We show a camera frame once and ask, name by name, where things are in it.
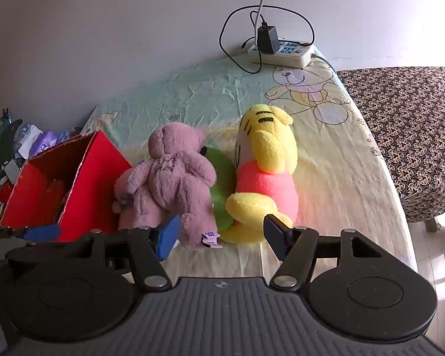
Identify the green plush toy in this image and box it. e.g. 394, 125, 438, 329
200, 146, 239, 232

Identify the white power strip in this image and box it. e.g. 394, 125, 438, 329
248, 38, 316, 69
220, 5, 315, 75

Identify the grey power strip cable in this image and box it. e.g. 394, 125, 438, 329
311, 54, 338, 74

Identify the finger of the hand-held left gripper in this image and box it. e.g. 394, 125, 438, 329
0, 224, 62, 243

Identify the white plastic bag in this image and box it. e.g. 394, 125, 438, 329
14, 123, 42, 153

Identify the brown patterned bed cover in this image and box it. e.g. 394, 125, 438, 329
336, 67, 445, 224

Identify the black power adapter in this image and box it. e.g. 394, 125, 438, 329
257, 22, 279, 55

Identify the red cardboard box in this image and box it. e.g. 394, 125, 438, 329
0, 131, 134, 243

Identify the dark green toy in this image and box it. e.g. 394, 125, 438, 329
0, 108, 23, 171

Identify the purple packet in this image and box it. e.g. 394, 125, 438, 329
31, 131, 58, 157

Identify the pale pink plush toy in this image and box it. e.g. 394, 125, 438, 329
113, 122, 223, 249

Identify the blue patterned packet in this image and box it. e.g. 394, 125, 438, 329
57, 128, 83, 144

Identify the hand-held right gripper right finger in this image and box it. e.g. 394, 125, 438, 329
263, 213, 409, 290

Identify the yellow plush bear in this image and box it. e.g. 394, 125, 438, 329
220, 104, 300, 244

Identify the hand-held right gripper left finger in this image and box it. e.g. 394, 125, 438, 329
7, 214, 181, 293

